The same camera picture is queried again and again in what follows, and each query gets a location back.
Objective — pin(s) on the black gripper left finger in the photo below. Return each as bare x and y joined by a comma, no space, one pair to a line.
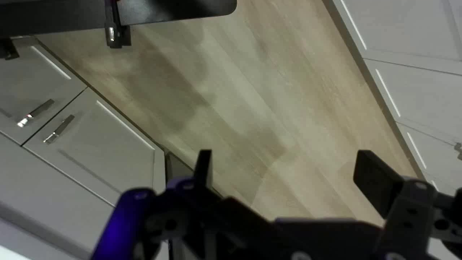
203,170

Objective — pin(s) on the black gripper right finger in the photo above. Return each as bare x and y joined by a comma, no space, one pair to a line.
379,183

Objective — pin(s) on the grey cabinet door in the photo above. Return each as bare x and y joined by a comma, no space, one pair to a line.
96,147

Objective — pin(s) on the grey cabinet drawer front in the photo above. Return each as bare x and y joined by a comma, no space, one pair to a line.
34,88

